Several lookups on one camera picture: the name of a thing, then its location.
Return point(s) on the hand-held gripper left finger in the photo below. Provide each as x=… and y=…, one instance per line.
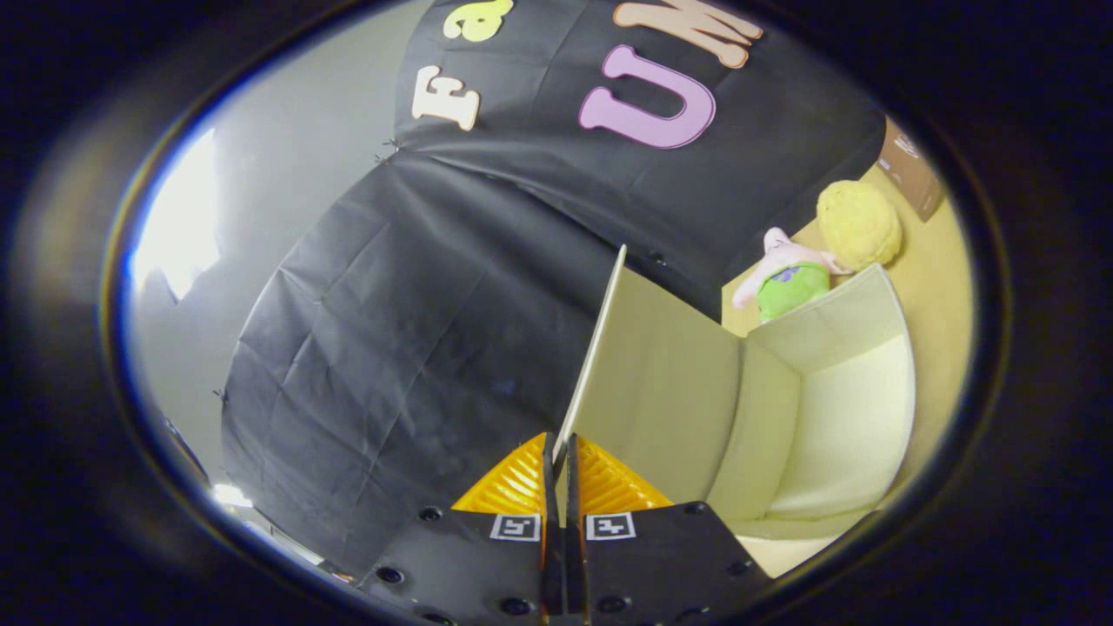
x=469, y=565

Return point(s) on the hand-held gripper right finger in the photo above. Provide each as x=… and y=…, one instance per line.
x=661, y=565

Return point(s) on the beige storage box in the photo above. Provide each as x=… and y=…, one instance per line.
x=669, y=391

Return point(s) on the yellow round plush toy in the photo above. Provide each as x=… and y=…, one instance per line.
x=859, y=224

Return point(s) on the pink and green plush toy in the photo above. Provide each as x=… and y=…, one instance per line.
x=791, y=287

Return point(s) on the black backdrop cloth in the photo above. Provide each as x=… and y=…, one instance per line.
x=417, y=330

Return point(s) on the brown book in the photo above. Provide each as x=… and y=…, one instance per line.
x=911, y=169

